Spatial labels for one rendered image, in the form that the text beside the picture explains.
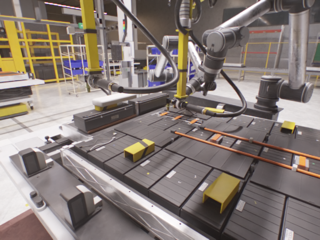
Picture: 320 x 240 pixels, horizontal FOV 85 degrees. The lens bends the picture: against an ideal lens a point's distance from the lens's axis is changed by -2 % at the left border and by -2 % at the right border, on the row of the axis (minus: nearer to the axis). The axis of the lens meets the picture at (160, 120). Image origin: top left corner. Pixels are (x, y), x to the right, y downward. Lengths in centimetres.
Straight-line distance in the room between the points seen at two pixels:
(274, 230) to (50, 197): 89
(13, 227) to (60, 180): 127
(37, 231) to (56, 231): 125
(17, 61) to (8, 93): 526
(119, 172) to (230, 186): 46
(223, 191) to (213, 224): 11
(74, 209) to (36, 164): 48
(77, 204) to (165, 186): 33
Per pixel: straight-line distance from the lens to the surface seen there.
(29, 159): 117
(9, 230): 231
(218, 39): 103
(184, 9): 139
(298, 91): 214
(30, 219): 230
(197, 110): 130
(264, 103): 227
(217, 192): 68
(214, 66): 108
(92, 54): 109
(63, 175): 113
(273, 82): 223
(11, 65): 1062
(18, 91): 554
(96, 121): 128
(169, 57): 105
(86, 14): 110
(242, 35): 117
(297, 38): 188
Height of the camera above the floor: 149
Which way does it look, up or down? 21 degrees down
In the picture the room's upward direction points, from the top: straight up
